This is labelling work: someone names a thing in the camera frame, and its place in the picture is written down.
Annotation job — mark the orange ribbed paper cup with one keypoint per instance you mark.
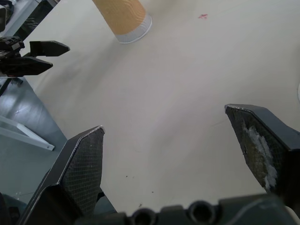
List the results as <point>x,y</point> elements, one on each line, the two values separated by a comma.
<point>126,20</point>

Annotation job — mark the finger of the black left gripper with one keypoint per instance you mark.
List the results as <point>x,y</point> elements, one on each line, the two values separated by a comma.
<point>48,48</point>
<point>25,66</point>

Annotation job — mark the white metal frame bar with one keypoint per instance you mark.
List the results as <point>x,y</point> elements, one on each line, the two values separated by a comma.
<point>23,135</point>

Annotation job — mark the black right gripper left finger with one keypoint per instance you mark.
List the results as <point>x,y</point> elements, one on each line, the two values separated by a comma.
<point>79,168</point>

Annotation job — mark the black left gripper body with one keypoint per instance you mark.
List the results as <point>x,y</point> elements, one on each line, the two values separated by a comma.
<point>10,48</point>

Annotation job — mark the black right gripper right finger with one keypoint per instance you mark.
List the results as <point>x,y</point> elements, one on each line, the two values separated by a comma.
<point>262,140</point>

